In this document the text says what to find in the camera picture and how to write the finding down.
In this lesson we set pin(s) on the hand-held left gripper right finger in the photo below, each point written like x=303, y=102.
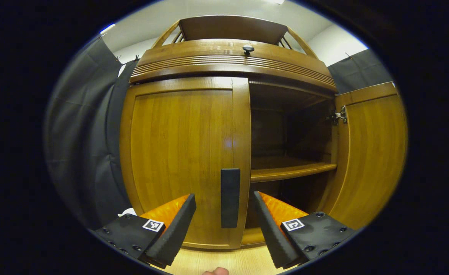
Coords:
x=272, y=233

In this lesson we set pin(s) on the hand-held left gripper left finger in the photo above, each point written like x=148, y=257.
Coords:
x=174, y=235

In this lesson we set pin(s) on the wooden cabinet door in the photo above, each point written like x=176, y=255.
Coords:
x=373, y=160
x=178, y=145

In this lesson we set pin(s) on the wooden double-door shoe cabinet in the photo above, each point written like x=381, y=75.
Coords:
x=228, y=65

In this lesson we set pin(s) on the wooden inner cabinet shelf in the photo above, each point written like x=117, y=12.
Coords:
x=289, y=170

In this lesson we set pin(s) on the silver door hinge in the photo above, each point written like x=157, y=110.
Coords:
x=339, y=115

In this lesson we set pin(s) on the wooden cabinet drawer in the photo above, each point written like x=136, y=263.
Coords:
x=209, y=61

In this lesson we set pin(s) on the white crumpled packet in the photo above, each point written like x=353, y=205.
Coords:
x=128, y=212

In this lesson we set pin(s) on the black backdrop cloth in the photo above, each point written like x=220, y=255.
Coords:
x=79, y=133

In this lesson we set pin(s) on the black round drawer knob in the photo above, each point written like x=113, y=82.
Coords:
x=248, y=49

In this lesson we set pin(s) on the small ceiling light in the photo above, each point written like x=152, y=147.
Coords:
x=107, y=28

